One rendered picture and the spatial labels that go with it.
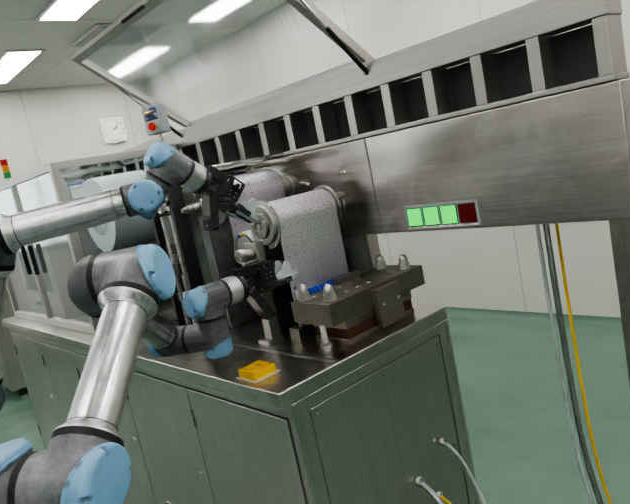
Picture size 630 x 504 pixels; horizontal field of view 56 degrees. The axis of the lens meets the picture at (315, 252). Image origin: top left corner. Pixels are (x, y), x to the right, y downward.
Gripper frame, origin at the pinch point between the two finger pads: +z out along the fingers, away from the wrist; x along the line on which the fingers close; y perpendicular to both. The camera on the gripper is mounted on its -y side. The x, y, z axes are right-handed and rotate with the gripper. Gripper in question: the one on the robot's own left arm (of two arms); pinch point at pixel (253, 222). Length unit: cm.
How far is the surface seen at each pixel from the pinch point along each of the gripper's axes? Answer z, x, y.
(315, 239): 19.7, -4.8, 3.9
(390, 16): 138, 153, 255
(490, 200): 32, -54, 19
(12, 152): 17, 551, 132
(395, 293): 36.8, -26.4, -5.8
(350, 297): 22.4, -24.5, -13.1
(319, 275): 25.6, -4.8, -5.3
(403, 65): 7, -33, 50
